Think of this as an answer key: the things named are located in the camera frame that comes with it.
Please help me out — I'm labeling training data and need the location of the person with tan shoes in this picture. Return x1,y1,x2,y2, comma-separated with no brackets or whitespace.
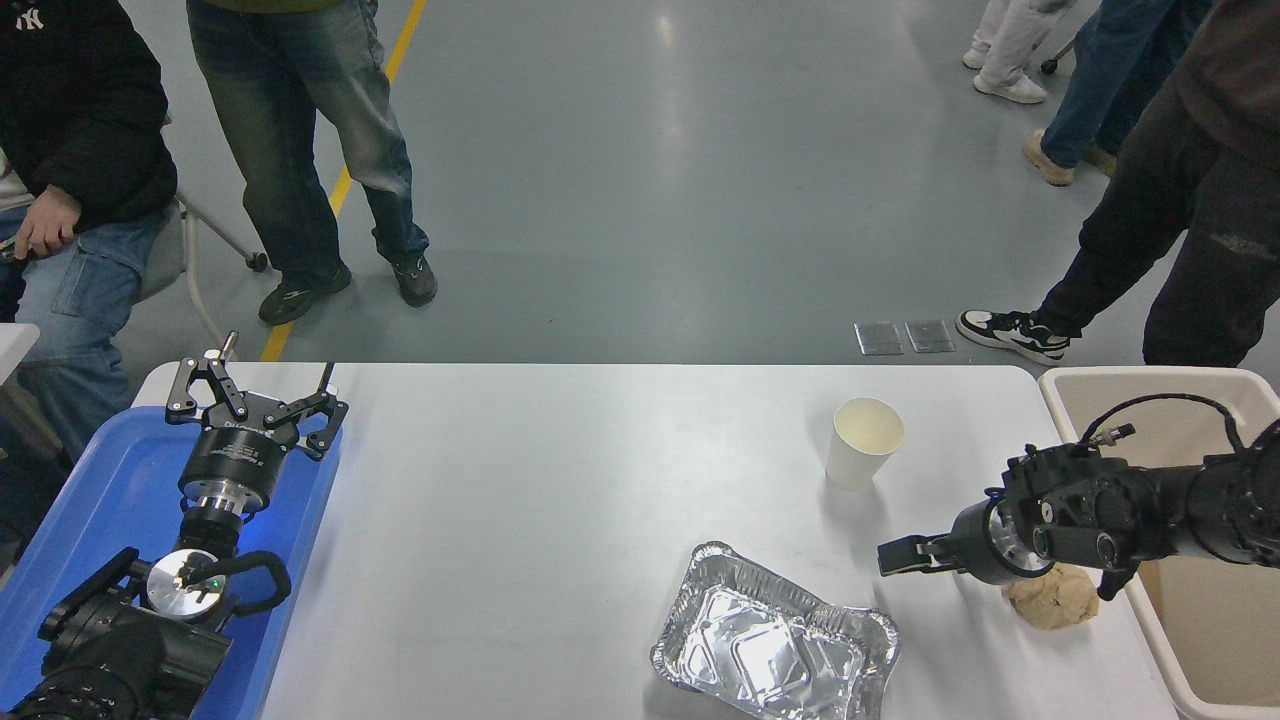
1022,0,1216,188

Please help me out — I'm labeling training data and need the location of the seated person's hand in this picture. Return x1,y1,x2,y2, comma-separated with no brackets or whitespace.
14,187,81,261

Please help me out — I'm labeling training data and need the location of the grey chair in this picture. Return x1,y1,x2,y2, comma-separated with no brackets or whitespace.
134,195,269,347

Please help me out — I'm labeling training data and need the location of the person beside bin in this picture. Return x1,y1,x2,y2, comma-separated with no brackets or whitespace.
955,0,1280,368

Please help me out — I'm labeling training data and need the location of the large pale bin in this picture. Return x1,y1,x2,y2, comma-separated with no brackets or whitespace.
1038,366,1280,720

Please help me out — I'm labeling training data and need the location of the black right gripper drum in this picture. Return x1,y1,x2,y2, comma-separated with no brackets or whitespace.
948,497,1007,587

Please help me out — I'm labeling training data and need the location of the standing person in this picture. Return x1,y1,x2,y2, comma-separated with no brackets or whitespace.
186,0,439,327

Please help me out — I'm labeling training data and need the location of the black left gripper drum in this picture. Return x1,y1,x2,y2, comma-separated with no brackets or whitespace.
179,398,302,503

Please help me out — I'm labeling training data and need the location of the silver foil tray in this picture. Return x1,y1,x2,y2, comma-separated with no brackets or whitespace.
650,541,901,720

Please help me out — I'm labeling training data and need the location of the blue plastic tray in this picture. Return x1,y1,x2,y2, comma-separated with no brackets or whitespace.
0,404,344,720

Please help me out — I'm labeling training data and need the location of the seated person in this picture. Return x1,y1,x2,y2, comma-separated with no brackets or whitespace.
0,0,179,561

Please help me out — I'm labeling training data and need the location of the person with white shoes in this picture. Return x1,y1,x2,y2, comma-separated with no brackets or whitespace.
962,0,1077,105

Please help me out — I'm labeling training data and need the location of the white paper cup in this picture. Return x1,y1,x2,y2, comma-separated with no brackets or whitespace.
826,397,906,492

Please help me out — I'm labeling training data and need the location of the small white side table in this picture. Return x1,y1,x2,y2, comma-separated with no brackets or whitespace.
0,323,63,463

